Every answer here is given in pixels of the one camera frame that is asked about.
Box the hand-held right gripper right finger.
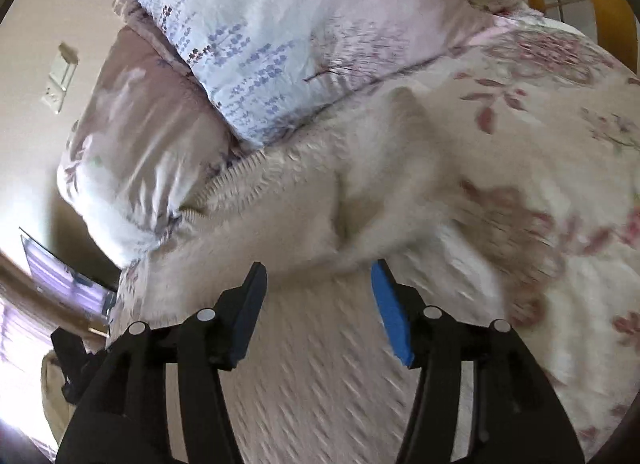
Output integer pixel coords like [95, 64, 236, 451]
[371, 259, 585, 464]

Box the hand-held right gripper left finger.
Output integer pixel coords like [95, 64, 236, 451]
[55, 261, 268, 464]

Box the cream fuzzy knit sweater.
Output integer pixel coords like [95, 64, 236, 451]
[145, 86, 506, 315]

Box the beige cloth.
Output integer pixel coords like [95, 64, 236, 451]
[40, 349, 77, 447]

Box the dark framed screen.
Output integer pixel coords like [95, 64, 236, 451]
[19, 228, 119, 321]

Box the mauve floral pillow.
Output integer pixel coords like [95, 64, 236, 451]
[56, 0, 251, 269]

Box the floral quilted bedspread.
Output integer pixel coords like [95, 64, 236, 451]
[107, 1, 640, 464]

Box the white lavender print pillow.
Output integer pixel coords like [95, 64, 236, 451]
[131, 0, 501, 151]

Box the yellow wooden headboard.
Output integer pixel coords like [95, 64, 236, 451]
[509, 0, 640, 75]

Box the white wall switch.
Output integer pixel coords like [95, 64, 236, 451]
[40, 41, 81, 115]

